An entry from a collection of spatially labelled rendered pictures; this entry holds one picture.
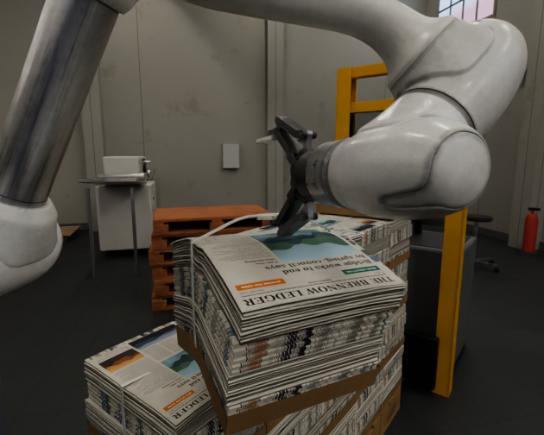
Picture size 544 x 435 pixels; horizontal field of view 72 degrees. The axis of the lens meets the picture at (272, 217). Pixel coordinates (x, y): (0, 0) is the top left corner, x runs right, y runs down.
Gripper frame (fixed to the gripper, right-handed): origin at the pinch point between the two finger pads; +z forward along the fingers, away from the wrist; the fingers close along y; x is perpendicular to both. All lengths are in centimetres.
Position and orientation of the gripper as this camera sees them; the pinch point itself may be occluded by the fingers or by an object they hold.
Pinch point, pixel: (265, 178)
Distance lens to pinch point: 70.3
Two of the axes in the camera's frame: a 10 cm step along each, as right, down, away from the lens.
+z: -4.5, -0.7, 8.9
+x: 8.9, -0.5, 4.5
